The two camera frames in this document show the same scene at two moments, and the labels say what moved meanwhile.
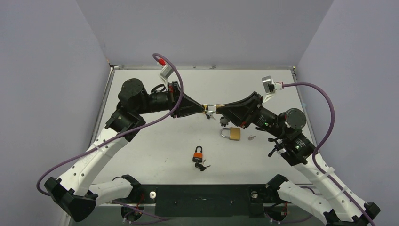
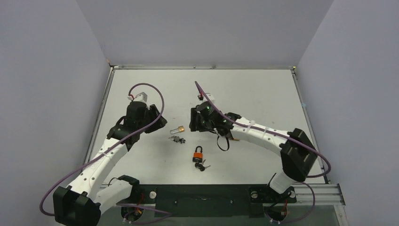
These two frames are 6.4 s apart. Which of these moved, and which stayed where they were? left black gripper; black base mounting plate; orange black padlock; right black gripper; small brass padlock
Moved: right black gripper; left black gripper; small brass padlock
Stayed: orange black padlock; black base mounting plate
